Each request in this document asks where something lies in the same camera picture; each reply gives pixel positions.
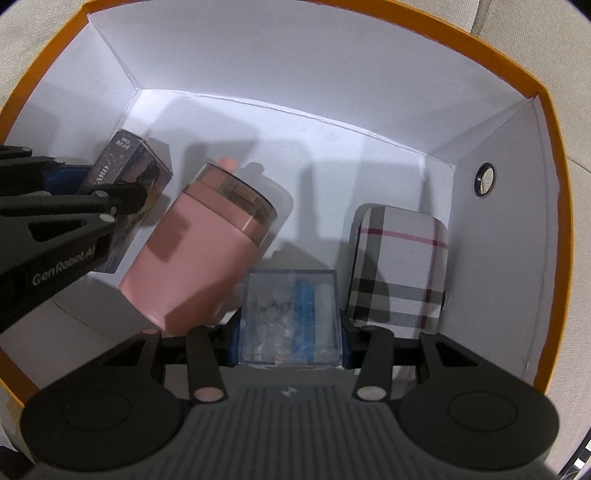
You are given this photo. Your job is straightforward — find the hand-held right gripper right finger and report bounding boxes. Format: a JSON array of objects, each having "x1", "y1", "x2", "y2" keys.
[{"x1": 338, "y1": 315, "x2": 493, "y2": 403}]

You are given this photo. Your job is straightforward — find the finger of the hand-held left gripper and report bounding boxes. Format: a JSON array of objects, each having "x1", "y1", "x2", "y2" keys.
[
  {"x1": 0, "y1": 145, "x2": 94, "y2": 197},
  {"x1": 0, "y1": 183, "x2": 149, "y2": 260}
]

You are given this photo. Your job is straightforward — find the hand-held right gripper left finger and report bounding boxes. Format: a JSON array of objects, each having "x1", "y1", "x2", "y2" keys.
[{"x1": 99, "y1": 318, "x2": 242, "y2": 405}]

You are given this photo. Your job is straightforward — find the clear plastic box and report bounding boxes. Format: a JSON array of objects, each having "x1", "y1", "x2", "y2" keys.
[{"x1": 238, "y1": 269, "x2": 343, "y2": 368}]

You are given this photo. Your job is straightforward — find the dark carton with pink face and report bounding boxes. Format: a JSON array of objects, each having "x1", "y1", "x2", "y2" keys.
[{"x1": 81, "y1": 129, "x2": 174, "y2": 274}]

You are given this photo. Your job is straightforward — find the plaid glasses case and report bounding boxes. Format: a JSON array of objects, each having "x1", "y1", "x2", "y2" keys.
[{"x1": 346, "y1": 203, "x2": 451, "y2": 334}]

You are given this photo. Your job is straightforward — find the pink cup with clear lid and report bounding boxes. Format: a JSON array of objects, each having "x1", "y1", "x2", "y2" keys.
[{"x1": 119, "y1": 162, "x2": 295, "y2": 337}]

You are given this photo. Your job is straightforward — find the orange cardboard box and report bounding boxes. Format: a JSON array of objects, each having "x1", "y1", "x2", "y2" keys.
[{"x1": 0, "y1": 0, "x2": 570, "y2": 408}]

